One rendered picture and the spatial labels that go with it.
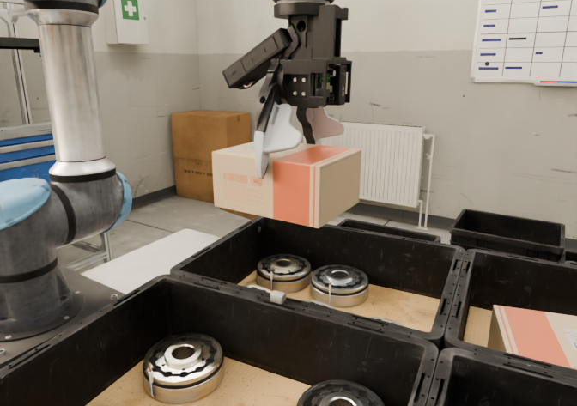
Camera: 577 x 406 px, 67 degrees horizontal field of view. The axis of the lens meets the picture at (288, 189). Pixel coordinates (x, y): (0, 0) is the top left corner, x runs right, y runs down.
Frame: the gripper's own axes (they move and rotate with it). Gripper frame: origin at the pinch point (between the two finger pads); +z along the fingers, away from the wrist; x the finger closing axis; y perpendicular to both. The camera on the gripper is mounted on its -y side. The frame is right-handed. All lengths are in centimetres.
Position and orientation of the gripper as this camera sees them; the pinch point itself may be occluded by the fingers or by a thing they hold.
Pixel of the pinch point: (287, 166)
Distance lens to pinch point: 59.1
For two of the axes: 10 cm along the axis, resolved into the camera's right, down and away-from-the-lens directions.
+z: -0.1, 9.6, 2.8
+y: 8.5, 1.5, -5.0
